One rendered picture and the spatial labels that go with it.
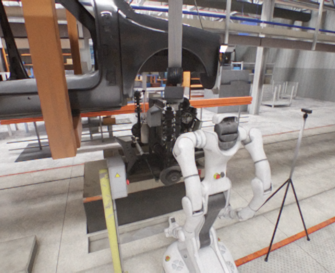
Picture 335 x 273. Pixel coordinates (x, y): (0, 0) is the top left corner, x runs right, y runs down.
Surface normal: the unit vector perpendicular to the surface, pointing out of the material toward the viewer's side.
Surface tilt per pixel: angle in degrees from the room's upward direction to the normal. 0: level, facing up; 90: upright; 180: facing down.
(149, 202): 90
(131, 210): 90
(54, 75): 90
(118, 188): 90
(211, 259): 22
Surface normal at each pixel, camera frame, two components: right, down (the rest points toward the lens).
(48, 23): 0.35, 0.32
